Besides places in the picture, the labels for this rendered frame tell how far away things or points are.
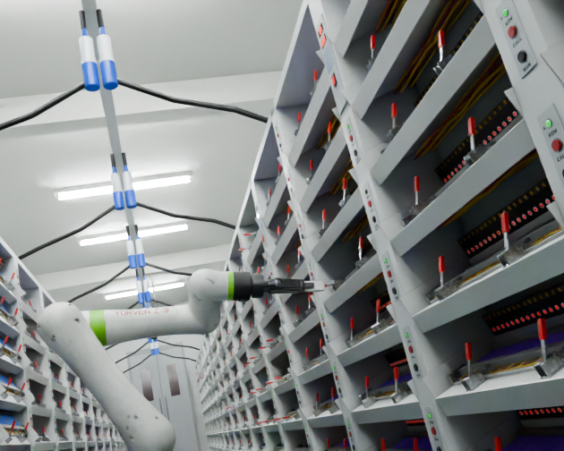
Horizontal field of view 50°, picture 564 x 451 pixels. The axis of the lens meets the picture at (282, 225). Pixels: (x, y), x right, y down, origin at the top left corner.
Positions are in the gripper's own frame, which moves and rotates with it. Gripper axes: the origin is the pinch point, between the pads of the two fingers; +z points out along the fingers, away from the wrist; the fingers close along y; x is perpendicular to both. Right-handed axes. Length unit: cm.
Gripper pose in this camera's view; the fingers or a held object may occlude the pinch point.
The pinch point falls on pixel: (312, 286)
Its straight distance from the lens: 198.0
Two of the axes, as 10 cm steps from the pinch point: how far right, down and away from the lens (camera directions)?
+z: 9.9, 0.2, 1.7
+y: 1.7, -3.3, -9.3
